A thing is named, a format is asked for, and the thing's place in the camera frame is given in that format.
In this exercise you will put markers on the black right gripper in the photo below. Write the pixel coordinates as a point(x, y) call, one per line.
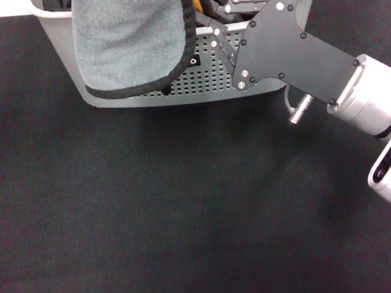
point(282, 46)

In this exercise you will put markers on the yellow grey towel black trim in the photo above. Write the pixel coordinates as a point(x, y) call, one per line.
point(127, 40)

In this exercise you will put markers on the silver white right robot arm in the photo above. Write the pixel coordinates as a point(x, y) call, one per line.
point(373, 100)

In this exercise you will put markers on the grey perforated storage basket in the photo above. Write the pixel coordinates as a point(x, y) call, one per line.
point(204, 85)

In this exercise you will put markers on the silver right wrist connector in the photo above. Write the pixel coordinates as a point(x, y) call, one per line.
point(300, 110)

